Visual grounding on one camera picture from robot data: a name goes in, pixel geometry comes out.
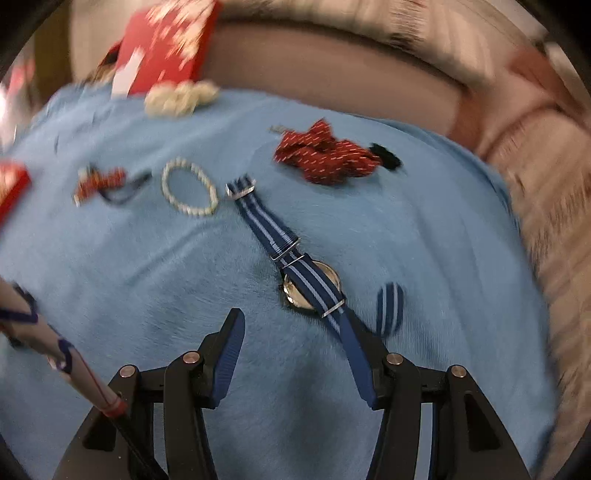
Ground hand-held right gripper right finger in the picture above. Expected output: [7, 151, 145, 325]
[340, 308, 534, 480]

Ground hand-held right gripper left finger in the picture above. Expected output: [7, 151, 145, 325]
[52, 308, 246, 480]

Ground blue striped strap wristwatch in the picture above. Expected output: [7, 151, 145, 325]
[225, 174, 406, 344]

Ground light blue cloth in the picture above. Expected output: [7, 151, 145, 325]
[0, 85, 561, 480]

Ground cream fabric scrunchie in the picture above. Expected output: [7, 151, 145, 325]
[144, 79, 221, 118]

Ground red gift box lid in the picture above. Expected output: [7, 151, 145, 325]
[0, 161, 32, 227]

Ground red patterned gift box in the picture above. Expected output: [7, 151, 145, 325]
[111, 0, 221, 97]

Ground white pearl bead bracelet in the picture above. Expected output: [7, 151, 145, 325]
[161, 157, 219, 217]

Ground red black hair tie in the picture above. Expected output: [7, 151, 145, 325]
[73, 164, 153, 207]

